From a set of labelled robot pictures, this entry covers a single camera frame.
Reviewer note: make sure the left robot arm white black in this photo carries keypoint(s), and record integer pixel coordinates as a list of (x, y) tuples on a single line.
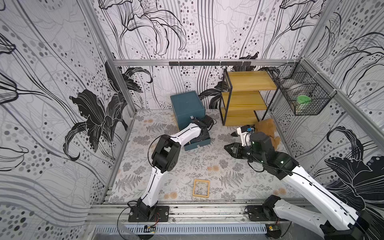
[(166, 154)]

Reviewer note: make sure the aluminium rail frame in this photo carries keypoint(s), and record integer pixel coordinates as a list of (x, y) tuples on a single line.
[(193, 212)]

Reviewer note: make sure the black wire basket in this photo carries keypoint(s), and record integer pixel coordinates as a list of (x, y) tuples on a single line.
[(295, 73)]

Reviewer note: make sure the white bowl in basket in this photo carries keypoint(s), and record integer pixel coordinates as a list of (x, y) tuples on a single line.
[(296, 87)]

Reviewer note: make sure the brown teddy bear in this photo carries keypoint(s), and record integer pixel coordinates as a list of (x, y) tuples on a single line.
[(269, 128)]

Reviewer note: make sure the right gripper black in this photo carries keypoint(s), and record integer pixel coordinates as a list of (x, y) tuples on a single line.
[(237, 150)]

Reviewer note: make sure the teal top drawer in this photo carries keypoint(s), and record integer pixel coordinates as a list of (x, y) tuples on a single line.
[(187, 116)]

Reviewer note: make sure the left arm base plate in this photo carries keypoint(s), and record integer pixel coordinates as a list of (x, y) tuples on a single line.
[(151, 215)]

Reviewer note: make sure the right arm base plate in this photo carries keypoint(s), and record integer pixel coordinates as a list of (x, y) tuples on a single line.
[(258, 213)]

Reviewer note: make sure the green lid container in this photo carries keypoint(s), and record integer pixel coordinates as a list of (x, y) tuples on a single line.
[(303, 101)]

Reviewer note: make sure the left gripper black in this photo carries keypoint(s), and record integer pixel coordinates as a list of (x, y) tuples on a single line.
[(205, 134)]

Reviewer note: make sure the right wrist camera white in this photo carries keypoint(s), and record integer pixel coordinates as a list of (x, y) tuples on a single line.
[(245, 132)]

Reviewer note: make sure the yellow brooch box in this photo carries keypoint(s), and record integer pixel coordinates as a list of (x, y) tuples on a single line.
[(201, 188)]

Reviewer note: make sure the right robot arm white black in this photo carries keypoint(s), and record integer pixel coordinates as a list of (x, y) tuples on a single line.
[(333, 220)]

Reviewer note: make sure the yellow black shelf rack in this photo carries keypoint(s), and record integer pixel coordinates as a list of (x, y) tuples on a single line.
[(241, 101)]

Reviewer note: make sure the white slotted cable duct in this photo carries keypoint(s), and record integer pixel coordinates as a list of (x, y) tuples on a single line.
[(184, 229)]

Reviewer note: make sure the black bar on wall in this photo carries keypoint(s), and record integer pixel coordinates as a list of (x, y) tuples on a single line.
[(207, 63)]

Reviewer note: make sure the teal drawer cabinet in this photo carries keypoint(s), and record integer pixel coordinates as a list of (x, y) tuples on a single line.
[(185, 106)]

